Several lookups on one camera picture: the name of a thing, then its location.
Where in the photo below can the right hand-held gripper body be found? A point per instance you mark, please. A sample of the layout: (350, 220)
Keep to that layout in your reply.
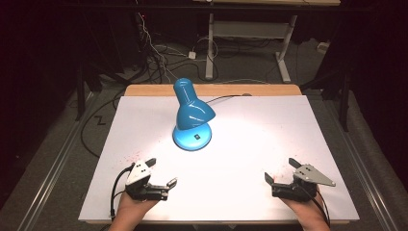
(301, 189)

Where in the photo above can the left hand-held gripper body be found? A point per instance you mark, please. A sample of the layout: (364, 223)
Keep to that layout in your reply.
(138, 179)

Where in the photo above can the blue desk lamp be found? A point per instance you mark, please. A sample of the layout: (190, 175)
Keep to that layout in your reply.
(192, 112)

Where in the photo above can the person's right hand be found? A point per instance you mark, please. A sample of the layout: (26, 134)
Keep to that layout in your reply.
(306, 210)

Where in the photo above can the person's left hand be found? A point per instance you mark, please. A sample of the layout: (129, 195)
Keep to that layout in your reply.
(133, 207)

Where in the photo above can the white table cover sheet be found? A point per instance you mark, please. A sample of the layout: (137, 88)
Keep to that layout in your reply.
(250, 154)

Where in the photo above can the black metal stand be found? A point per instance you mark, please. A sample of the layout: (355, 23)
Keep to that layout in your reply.
(344, 102)
(80, 93)

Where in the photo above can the white power adapter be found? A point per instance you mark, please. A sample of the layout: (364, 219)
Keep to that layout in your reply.
(192, 55)

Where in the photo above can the small white box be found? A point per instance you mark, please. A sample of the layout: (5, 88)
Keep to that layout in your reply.
(323, 47)

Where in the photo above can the aluminium floor rail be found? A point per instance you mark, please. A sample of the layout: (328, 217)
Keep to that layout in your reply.
(365, 166)
(54, 163)

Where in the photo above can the white metal desk frame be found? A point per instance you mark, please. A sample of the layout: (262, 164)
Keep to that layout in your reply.
(250, 29)

